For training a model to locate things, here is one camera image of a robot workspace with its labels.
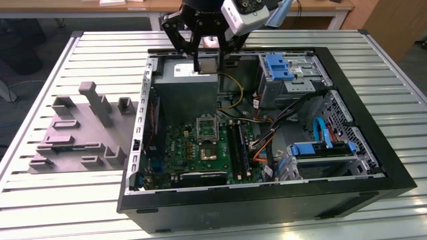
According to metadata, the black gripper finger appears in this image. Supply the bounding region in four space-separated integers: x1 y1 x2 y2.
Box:
216 32 251 74
160 12 202 74

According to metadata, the silver CPU chip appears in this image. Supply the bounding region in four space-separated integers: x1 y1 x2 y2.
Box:
199 59 218 74

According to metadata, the CPU socket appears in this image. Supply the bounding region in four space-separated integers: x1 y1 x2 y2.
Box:
198 140 220 161

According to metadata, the grey power supply unit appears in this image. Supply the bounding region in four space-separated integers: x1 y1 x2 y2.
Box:
152 57 220 118

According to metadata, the silver metal drive cage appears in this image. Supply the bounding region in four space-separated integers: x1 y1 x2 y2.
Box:
258 53 335 108

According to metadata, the black RAM slot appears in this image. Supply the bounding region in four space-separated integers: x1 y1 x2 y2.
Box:
235 119 254 176
226 119 243 180

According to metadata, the green motherboard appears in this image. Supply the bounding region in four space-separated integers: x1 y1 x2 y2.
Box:
138 109 268 191

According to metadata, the black office chair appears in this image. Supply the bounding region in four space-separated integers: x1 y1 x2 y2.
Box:
0 18 47 76

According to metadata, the hard disk in blue carrier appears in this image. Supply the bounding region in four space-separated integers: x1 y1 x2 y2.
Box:
288 140 359 159

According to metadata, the grey parts rack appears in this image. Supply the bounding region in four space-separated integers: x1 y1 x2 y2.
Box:
27 81 140 176

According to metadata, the brown wooden cabinet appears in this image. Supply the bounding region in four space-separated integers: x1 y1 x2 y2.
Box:
342 0 427 63

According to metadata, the black graphics card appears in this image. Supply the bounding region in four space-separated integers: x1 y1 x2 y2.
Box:
179 171 228 187

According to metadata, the white furniture leg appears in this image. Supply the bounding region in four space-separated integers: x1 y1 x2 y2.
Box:
0 78 19 103

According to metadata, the RAM stick with blue label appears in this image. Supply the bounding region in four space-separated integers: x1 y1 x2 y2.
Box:
50 146 88 153

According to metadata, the silver metal disk bay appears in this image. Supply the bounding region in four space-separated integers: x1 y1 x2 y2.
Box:
272 139 385 181

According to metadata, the black PC case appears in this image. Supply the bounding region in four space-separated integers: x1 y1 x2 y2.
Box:
115 46 419 235

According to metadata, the blue plastic drive bracket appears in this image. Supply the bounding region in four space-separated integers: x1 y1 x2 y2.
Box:
266 54 295 81

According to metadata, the yellow wire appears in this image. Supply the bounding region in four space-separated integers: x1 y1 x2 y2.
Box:
216 72 244 110

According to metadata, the black wire bundle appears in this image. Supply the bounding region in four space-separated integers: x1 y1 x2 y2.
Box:
248 89 330 151

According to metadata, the blue flat wire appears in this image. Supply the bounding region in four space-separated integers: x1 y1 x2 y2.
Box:
312 116 335 148

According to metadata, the orange wire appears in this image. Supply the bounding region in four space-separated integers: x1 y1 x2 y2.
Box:
252 146 270 165

